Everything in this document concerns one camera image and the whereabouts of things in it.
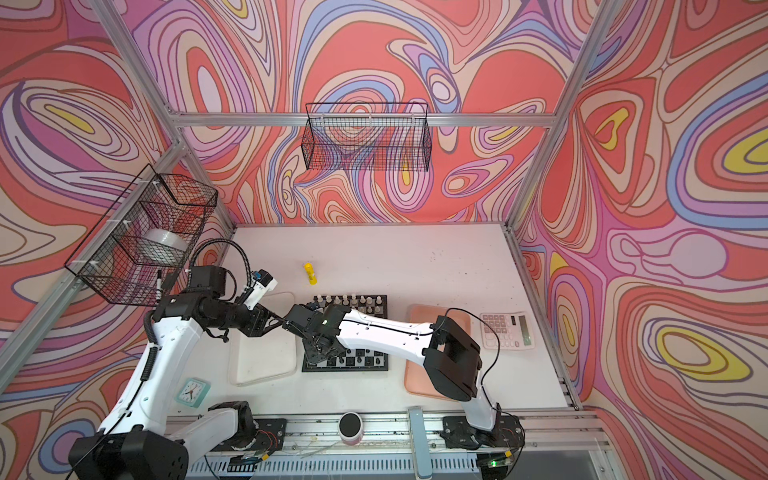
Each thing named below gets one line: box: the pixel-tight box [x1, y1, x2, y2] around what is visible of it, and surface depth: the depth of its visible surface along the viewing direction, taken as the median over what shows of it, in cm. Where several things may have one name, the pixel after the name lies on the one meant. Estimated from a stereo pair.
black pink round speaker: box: [338, 411, 364, 446], surface depth 72 cm
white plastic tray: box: [229, 291, 298, 386], surface depth 86 cm
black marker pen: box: [156, 270, 163, 301], surface depth 73 cm
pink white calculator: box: [479, 311, 535, 350], surface depth 91 cm
